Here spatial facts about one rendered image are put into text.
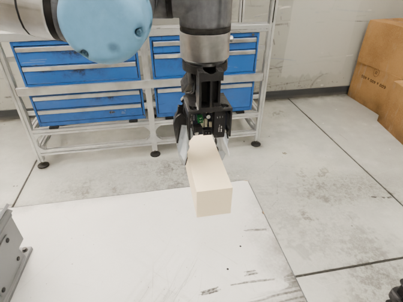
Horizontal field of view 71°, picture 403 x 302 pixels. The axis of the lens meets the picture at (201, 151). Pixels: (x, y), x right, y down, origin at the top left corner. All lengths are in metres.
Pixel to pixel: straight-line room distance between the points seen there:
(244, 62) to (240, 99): 0.27
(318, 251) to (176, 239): 1.08
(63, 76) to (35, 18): 1.74
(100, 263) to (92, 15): 0.57
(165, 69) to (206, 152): 1.46
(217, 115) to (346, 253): 1.40
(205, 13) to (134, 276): 0.54
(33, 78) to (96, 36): 1.83
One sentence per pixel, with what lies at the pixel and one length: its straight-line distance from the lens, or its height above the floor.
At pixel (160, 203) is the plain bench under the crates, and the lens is 0.82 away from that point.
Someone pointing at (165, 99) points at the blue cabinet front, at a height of 0.46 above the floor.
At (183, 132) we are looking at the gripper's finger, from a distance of 0.52.
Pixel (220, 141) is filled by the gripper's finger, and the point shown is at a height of 0.98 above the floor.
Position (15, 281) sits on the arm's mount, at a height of 0.71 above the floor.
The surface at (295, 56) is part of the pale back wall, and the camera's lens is 3.21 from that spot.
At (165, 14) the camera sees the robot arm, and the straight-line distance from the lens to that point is 0.42.
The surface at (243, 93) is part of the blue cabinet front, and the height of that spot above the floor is 0.46.
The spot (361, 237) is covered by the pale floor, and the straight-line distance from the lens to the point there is 1.86.
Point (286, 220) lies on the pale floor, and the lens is 1.79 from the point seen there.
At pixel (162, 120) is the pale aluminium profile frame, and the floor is 0.30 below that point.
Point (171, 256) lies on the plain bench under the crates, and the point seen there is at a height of 0.70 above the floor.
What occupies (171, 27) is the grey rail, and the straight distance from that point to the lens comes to 1.90.
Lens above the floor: 1.27
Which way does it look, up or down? 34 degrees down
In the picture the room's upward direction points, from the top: straight up
